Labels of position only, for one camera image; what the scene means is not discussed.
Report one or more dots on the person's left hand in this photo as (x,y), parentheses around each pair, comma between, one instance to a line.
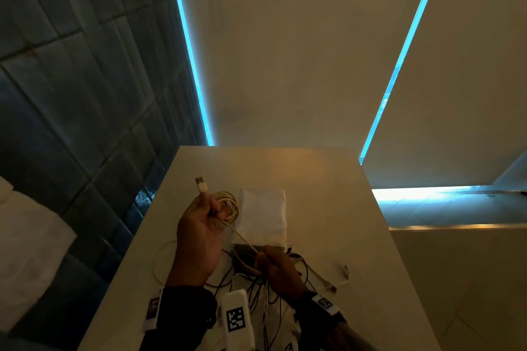
(195,243)

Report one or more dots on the person's right hand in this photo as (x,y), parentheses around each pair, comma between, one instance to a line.
(282,276)

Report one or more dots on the white plastic pouch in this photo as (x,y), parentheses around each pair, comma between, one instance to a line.
(263,211)

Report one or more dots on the white table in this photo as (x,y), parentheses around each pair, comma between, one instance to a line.
(288,169)

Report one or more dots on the window sill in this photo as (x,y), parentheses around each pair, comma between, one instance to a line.
(432,206)

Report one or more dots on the white pillow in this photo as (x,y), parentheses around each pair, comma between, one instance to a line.
(29,248)

